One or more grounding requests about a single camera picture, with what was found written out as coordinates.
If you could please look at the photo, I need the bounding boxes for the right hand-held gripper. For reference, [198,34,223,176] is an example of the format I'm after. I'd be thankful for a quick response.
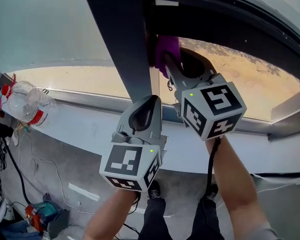
[164,47,248,142]

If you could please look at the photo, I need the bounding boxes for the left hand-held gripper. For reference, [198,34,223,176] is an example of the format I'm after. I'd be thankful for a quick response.
[98,94,168,193]

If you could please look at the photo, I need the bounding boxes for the clear window glass pane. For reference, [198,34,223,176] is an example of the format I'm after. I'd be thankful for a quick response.
[149,36,300,123]

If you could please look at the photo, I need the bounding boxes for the purple cloth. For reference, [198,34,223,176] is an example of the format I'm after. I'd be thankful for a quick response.
[153,35,183,80]

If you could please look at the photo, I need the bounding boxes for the person's right forearm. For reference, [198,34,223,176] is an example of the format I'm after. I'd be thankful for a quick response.
[205,135,269,237]

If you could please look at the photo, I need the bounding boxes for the person's left forearm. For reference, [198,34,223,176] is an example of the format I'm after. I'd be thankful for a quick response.
[83,188,141,240]

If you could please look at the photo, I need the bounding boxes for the white window sill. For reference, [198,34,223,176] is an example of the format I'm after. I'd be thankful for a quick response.
[29,101,300,179]

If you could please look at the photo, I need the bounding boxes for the person's left black shoe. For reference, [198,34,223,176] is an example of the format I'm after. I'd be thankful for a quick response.
[147,180,163,200]

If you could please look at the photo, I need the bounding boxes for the person's black shoe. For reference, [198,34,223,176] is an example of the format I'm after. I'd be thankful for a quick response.
[147,180,163,200]
[204,183,220,202]

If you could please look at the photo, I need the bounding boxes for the white tape strip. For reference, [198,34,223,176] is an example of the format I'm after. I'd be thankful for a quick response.
[68,182,101,202]

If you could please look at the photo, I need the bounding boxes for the person's right black shoe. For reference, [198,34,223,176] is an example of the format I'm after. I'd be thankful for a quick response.
[204,183,220,202]

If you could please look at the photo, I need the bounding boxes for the person's black trousers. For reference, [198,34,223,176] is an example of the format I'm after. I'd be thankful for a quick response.
[138,196,226,240]

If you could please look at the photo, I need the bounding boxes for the clear plastic bottle red label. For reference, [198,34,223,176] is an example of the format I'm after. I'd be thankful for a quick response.
[1,80,58,130]

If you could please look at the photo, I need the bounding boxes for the half frosted window pane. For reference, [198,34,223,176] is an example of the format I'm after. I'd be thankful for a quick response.
[0,0,131,100]

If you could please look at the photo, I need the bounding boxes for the teal red power tool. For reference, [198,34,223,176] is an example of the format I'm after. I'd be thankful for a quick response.
[24,200,71,239]

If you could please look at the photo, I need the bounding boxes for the peeling white protective film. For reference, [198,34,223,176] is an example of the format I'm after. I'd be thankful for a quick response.
[249,172,300,194]

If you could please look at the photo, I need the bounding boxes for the person's grey shirt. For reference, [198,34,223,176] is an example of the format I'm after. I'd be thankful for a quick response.
[239,221,281,240]

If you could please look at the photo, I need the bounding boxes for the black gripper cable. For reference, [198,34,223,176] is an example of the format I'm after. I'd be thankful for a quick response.
[126,190,142,216]
[206,136,222,201]

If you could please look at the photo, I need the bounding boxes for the black window frame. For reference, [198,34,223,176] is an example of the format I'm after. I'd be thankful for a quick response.
[39,0,300,142]

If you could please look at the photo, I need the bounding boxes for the white cable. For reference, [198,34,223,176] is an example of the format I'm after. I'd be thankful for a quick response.
[18,133,97,216]

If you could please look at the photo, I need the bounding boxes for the black floor cable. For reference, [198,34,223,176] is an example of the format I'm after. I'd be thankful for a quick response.
[3,137,32,206]

